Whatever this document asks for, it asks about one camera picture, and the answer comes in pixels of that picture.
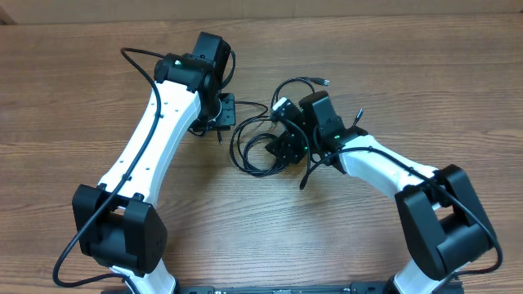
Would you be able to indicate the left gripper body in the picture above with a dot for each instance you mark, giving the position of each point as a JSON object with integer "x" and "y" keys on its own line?
{"x": 226, "y": 116}

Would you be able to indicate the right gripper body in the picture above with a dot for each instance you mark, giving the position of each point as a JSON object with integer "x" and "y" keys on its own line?
{"x": 289, "y": 144}

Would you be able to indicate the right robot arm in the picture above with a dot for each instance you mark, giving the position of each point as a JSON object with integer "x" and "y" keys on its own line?
{"x": 447, "y": 231}

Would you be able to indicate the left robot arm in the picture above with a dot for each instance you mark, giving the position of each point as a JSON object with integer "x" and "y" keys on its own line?
{"x": 117, "y": 222}

